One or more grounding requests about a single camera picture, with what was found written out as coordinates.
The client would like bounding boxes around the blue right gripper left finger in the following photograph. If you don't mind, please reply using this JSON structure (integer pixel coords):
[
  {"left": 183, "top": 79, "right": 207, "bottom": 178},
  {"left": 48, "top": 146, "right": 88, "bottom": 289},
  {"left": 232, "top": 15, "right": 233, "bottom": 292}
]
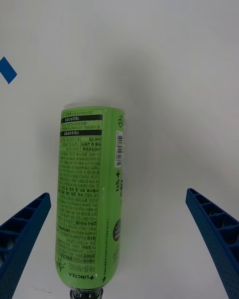
[{"left": 0, "top": 192, "right": 52, "bottom": 299}]

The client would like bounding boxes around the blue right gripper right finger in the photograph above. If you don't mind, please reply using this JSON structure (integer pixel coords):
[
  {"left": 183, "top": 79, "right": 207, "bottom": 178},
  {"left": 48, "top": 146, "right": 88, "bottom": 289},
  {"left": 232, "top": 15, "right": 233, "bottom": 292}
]
[{"left": 185, "top": 188, "right": 239, "bottom": 299}]

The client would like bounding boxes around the green label plastic bottle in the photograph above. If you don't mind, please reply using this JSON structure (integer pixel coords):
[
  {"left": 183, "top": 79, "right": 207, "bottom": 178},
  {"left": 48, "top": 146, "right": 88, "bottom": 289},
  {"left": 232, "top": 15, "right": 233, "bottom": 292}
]
[{"left": 54, "top": 103, "right": 125, "bottom": 299}]

